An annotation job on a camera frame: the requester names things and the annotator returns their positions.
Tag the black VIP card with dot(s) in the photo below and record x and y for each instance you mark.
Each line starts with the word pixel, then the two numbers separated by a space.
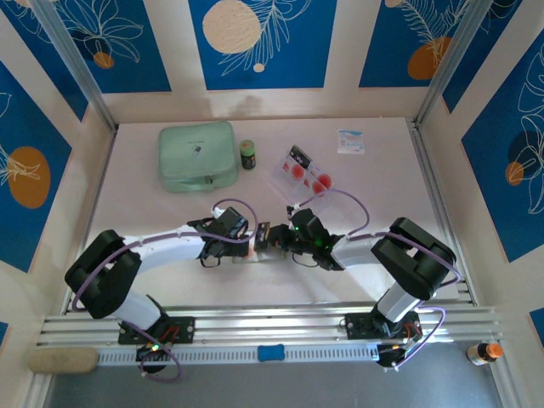
pixel 263 236
pixel 301 156

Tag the clear plastic bag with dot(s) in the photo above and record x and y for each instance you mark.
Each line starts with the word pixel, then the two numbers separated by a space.
pixel 268 257

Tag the white card red circle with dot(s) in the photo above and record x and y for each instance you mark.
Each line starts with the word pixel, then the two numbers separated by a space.
pixel 253 253
pixel 318 188
pixel 325 180
pixel 295 171

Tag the clear packs with red balls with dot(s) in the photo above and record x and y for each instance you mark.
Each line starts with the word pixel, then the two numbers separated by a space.
pixel 316 206

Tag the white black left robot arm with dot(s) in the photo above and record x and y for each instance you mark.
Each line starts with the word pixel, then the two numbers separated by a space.
pixel 170 251

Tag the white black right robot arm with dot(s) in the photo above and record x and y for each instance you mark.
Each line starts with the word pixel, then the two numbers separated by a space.
pixel 357 255

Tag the dark bottle green lid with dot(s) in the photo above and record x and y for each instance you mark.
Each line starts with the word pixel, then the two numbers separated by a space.
pixel 247 157

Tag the mint green zip pouch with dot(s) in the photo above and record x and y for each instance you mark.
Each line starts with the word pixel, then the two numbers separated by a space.
pixel 195 153

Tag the blue bone-shaped clip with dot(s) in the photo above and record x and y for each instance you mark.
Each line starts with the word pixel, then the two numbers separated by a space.
pixel 270 353

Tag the white blue tissue packet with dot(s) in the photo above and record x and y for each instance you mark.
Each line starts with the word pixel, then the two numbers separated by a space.
pixel 350 141

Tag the black left controller board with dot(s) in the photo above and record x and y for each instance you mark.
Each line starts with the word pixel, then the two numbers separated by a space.
pixel 151 352

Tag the black controller board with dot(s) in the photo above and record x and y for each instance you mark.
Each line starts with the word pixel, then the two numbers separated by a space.
pixel 391 355
pixel 151 352

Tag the black right controller board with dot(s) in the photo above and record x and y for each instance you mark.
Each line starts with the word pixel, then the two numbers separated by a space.
pixel 391 355

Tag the beige foam pad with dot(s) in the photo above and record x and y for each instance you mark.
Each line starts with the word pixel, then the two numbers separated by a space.
pixel 64 360

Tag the small bottle orange cap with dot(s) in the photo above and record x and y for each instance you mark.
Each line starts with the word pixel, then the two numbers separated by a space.
pixel 484 353

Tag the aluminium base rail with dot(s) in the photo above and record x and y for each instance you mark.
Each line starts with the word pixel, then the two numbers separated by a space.
pixel 272 327

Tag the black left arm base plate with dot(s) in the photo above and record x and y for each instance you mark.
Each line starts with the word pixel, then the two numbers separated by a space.
pixel 183 329

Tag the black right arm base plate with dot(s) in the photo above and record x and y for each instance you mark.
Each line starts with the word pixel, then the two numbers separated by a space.
pixel 359 325

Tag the aluminium table edge rail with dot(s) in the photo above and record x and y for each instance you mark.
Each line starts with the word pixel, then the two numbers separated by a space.
pixel 442 212
pixel 91 217

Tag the aluminium frame post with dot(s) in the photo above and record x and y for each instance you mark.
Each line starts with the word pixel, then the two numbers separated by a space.
pixel 450 64
pixel 72 64

